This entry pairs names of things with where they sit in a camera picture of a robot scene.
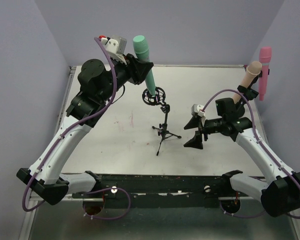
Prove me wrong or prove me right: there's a mint green toy microphone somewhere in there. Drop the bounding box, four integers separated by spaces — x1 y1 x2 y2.
132 34 157 97

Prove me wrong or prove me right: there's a black tripod shock-mount stand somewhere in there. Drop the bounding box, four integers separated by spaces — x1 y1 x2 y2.
142 87 182 156

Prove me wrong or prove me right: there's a beige toy microphone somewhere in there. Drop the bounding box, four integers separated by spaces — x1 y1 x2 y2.
237 61 262 98

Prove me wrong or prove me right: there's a pink toy microphone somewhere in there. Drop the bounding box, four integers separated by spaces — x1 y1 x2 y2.
258 46 272 101

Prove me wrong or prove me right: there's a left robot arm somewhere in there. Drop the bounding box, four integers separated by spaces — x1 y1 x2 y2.
16 54 154 205

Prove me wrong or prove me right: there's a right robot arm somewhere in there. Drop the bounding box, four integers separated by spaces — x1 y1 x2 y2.
184 97 300 217

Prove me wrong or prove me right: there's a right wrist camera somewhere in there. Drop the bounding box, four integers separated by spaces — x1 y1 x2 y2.
191 104 206 125

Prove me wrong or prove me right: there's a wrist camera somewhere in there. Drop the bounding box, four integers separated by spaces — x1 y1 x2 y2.
191 104 206 125
99 35 127 65

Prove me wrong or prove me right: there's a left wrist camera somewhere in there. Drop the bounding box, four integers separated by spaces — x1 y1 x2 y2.
99 35 127 65

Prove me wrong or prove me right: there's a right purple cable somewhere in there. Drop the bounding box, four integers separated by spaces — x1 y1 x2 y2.
201 89 300 220

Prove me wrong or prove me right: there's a purple cable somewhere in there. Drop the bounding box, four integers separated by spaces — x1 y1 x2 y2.
201 89 300 220
21 36 132 221

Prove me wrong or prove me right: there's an aluminium side frame rail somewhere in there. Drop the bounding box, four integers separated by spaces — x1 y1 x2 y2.
29 65 77 201

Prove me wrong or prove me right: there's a black front mounting rail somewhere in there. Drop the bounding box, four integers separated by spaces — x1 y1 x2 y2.
72 174 236 209

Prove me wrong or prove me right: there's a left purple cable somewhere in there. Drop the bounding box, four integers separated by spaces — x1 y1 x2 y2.
21 36 132 221

